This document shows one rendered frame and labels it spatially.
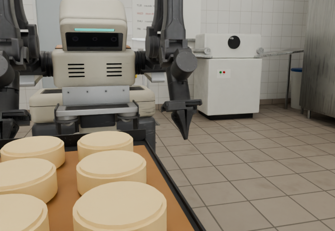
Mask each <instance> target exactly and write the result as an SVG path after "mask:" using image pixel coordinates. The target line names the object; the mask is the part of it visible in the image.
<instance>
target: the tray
mask: <svg viewBox="0 0 335 231"><path fill-rule="evenodd" d="M119 132H124V133H127V134H129V135H130V136H131V137H132V138H133V146H138V145H144V146H145V147H146V149H147V151H148V152H149V154H150V156H151V158H152V159H153V161H154V163H155V164H156V166H157V168H158V169H159V171H160V173H161V175H162V176H163V178H164V180H165V181H166V183H167V185H168V186H169V188H170V190H171V192H172V193H173V195H174V197H175V198H176V200H177V202H178V203H179V205H180V207H181V209H182V210H183V212H184V214H185V215H186V217H187V219H188V220H189V222H190V224H191V226H192V227H193V229H194V231H206V229H205V228H204V226H203V225H202V223H201V222H200V220H199V219H198V217H197V216H196V214H195V213H194V211H193V209H192V208H191V206H190V205H189V203H188V202H187V200H186V199H185V197H184V196H183V194H182V193H181V191H180V190H179V188H178V186H177V185H176V183H175V182H174V180H173V179H172V177H171V176H170V174H169V173H168V171H167V170H166V168H165V167H164V165H163V163H162V162H161V160H160V159H159V157H158V156H157V154H156V153H155V151H154V150H153V148H152V147H151V145H150V144H149V142H148V140H147V139H146V129H136V130H123V131H119ZM87 134H91V133H81V134H68V135H54V136H53V137H57V138H59V139H60V140H62V141H63V142H64V150H65V152H70V151H78V148H77V142H78V140H80V138H81V137H83V136H85V135H87ZM17 139H22V138H12V139H0V150H1V148H2V147H3V146H4V145H5V144H7V143H9V142H11V141H14V140H17Z"/></svg>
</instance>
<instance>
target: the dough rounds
mask: <svg viewBox="0 0 335 231"><path fill-rule="evenodd" d="M77 148H78V151H70V152H65V150H64V142H63V141H62V140H60V139H59V138H57V137H53V136H34V137H26V138H22V139H17V140H14V141H11V142H9V143H7V144H5V145H4V146H3V147H2V148H1V150H0V156H1V158H0V231H194V229H193V227H192V226H191V224H190V222H189V220H188V219H187V217H186V215H185V214H184V212H183V210H182V209H181V207H180V205H179V203H178V202H177V200H176V198H175V197H174V195H173V193H172V192H171V190H170V188H169V186H168V185H167V183H166V181H165V180H164V178H163V176H162V175H161V173H160V171H159V169H158V168H157V166H156V164H155V163H154V161H153V159H152V158H151V156H150V154H149V152H148V151H147V149H146V147H145V146H144V145H138V146H133V138H132V137H131V136H130V135H129V134H127V133H124V132H119V131H102V132H95V133H91V134H87V135H85V136H83V137H81V138H80V140H78V142H77Z"/></svg>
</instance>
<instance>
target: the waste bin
mask: <svg viewBox="0 0 335 231"><path fill-rule="evenodd" d="M301 79H302V68H292V69H291V107H292V108H295V109H300V110H301V106H300V105H299V101H300V90H301Z"/></svg>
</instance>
